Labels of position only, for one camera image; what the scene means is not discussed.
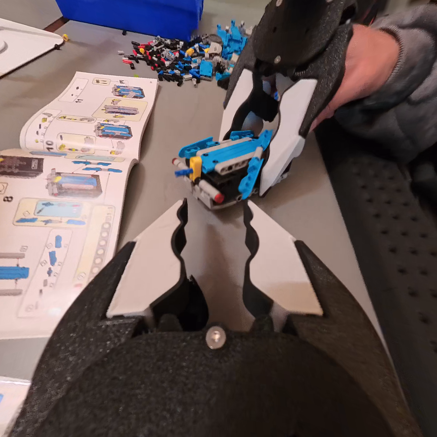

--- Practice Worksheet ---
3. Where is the pile of small bricks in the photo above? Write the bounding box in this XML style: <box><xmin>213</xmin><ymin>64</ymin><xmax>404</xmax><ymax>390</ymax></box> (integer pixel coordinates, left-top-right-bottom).
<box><xmin>122</xmin><ymin>21</ymin><xmax>250</xmax><ymax>90</ymax></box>

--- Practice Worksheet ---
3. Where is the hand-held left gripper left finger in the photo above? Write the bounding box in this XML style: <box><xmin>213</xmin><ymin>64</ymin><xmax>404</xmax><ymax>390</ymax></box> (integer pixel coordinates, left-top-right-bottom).
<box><xmin>106</xmin><ymin>199</ymin><xmax>190</xmax><ymax>321</ymax></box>

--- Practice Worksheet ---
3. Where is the blue sticker sheet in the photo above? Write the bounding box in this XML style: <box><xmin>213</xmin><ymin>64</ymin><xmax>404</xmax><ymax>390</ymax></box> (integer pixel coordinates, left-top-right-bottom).
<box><xmin>0</xmin><ymin>376</ymin><xmax>32</xmax><ymax>429</ymax></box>

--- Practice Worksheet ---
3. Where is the grey desk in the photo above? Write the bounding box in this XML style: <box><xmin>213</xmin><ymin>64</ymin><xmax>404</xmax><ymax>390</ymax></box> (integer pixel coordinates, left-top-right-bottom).
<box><xmin>0</xmin><ymin>0</ymin><xmax>383</xmax><ymax>437</ymax></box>

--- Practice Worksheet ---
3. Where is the person's right hand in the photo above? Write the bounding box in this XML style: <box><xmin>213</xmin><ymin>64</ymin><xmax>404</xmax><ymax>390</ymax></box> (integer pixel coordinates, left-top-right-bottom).
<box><xmin>311</xmin><ymin>24</ymin><xmax>401</xmax><ymax>134</ymax></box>

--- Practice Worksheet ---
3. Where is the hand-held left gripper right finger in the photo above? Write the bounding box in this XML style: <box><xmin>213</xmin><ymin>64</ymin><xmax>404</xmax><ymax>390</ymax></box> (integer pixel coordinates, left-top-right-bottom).
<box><xmin>243</xmin><ymin>200</ymin><xmax>325</xmax><ymax>323</ymax></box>

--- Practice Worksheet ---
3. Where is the person's right forearm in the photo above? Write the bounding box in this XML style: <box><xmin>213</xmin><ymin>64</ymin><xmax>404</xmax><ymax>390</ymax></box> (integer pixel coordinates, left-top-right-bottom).
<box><xmin>335</xmin><ymin>4</ymin><xmax>437</xmax><ymax>163</ymax></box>

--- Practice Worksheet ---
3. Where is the black perforated panel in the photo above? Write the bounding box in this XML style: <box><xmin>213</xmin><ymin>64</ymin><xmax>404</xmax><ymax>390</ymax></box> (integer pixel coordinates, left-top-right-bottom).
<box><xmin>314</xmin><ymin>120</ymin><xmax>437</xmax><ymax>437</ymax></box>

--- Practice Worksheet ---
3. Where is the blue plastic bin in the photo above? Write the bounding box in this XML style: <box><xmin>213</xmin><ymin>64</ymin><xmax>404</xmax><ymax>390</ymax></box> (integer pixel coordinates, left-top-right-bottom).
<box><xmin>55</xmin><ymin>0</ymin><xmax>205</xmax><ymax>42</ymax></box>

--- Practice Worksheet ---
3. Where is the instruction booklet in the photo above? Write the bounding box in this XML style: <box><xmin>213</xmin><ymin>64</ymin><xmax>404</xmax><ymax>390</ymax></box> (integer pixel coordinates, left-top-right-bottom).
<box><xmin>0</xmin><ymin>71</ymin><xmax>160</xmax><ymax>340</ymax></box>

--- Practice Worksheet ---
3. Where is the black blue brick model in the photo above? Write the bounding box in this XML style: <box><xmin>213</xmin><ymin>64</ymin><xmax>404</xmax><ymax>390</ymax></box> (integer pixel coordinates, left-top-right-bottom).
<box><xmin>173</xmin><ymin>130</ymin><xmax>295</xmax><ymax>211</ymax></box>

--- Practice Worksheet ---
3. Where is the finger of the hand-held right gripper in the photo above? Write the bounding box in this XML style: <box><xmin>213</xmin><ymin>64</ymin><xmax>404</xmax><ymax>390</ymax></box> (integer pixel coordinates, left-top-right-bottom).
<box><xmin>258</xmin><ymin>77</ymin><xmax>319</xmax><ymax>198</ymax></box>
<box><xmin>219</xmin><ymin>67</ymin><xmax>259</xmax><ymax>147</ymax></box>

